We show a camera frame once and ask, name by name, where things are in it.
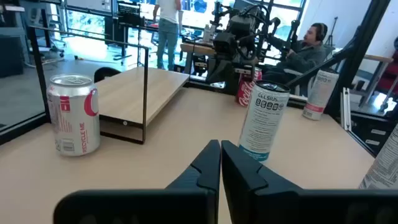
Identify black table border frame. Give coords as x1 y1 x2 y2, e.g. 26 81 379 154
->
0 79 379 156

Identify wooden shelf black metal frame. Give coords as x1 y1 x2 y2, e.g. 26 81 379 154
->
28 25 191 146

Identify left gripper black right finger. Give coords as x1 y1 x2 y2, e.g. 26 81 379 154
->
221 139 398 224

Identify white blue Celsius drink can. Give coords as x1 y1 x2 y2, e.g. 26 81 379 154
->
238 80 291 162
358 123 398 190
302 68 340 121

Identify wooden background table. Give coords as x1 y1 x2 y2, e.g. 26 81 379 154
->
180 42 218 75

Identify black rig frame pole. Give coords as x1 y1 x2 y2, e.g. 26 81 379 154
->
285 0 391 119

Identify red chair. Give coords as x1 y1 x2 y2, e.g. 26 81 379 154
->
377 49 398 96

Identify dark grey cabinet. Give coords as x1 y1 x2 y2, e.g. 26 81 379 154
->
0 34 24 78

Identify black chair back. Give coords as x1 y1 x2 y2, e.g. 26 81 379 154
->
93 67 122 83

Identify red Coca-Cola can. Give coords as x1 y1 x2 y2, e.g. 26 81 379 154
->
235 67 264 108

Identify silver aluminium extrusion piece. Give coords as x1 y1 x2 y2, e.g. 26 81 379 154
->
340 87 353 131

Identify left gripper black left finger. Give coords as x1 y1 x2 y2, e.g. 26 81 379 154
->
53 139 221 224

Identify standing person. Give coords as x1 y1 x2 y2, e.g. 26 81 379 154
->
152 0 183 72

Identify black headphones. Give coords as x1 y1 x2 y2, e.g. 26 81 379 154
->
315 23 327 43

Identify silver red diet cola can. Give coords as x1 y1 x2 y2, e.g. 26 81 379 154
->
46 73 101 157

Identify wooden desk metal legs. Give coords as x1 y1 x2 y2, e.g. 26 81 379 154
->
357 54 395 108

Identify seated person with headphones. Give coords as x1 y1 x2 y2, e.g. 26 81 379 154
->
262 22 329 85

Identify black drawer cabinet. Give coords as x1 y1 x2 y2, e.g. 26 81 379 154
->
349 111 398 156

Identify black tripod stand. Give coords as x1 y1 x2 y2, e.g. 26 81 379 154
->
325 17 340 47

